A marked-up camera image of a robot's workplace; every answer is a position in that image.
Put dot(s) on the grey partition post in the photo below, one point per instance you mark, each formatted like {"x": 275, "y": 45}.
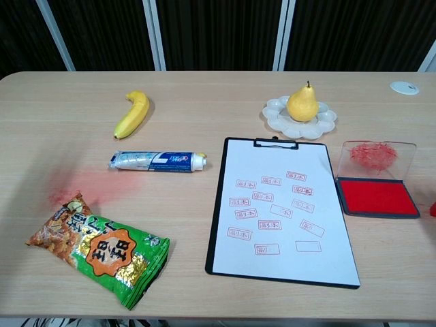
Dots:
{"x": 283, "y": 34}
{"x": 55, "y": 34}
{"x": 155, "y": 34}
{"x": 430, "y": 63}

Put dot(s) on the white flower-shaped plate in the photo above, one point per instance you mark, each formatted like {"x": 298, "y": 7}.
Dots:
{"x": 282, "y": 126}

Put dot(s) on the green orange snack bag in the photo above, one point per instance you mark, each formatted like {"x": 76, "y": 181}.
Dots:
{"x": 102, "y": 252}

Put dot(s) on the yellow banana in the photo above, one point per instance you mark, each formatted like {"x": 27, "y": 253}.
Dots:
{"x": 134, "y": 114}

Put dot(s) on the black clipboard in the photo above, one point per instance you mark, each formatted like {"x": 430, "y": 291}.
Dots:
{"x": 276, "y": 143}

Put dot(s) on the white stamped paper sheet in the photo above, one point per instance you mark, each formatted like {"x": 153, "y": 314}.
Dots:
{"x": 272, "y": 160}

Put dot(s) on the red white rubber stamp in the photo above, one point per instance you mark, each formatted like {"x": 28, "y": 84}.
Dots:
{"x": 433, "y": 209}

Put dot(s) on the yellow pear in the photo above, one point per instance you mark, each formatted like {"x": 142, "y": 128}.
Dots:
{"x": 303, "y": 105}

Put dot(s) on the red ink pad case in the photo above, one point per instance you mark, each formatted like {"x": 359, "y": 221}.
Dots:
{"x": 374, "y": 199}

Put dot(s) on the blue white toothpaste tube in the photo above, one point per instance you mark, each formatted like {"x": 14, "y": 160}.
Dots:
{"x": 153, "y": 161}

